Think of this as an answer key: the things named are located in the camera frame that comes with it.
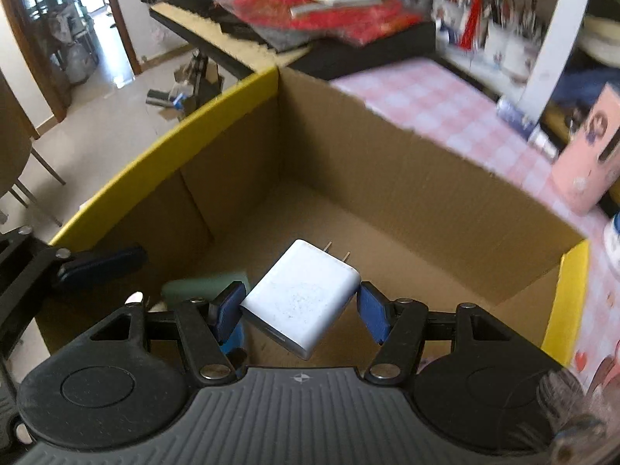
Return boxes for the red tassel ornament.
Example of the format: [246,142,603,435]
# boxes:
[460,0,490,52]

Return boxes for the wooden chair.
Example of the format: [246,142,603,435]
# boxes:
[0,72,66,228]

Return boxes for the blue plastic gadget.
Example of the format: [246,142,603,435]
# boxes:
[220,322,248,357]

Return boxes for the white jar green lid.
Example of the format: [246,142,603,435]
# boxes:
[603,210,620,265]

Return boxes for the red plastic bags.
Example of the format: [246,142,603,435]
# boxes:
[215,0,424,47]

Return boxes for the black electronic keyboard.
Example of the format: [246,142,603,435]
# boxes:
[150,0,437,81]

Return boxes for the wooden bookshelf white post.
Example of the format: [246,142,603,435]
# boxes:
[520,0,620,127]

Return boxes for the grey fuzzy cloth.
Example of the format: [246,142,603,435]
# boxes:
[535,368,608,465]

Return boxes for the yellow cardboard box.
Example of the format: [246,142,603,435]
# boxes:
[36,65,592,369]

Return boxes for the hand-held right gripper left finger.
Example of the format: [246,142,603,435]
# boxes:
[82,281,248,383]

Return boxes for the black keyboard stand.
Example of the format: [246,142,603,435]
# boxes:
[186,51,224,107]

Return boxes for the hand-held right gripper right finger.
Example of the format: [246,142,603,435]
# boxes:
[357,281,524,384]

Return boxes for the white pen holder cup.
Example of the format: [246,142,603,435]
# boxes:
[433,0,466,44]
[484,14,538,78]

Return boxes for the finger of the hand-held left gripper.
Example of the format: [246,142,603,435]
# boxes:
[0,225,148,296]

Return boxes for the white wall charger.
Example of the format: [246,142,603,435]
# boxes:
[239,239,362,360]

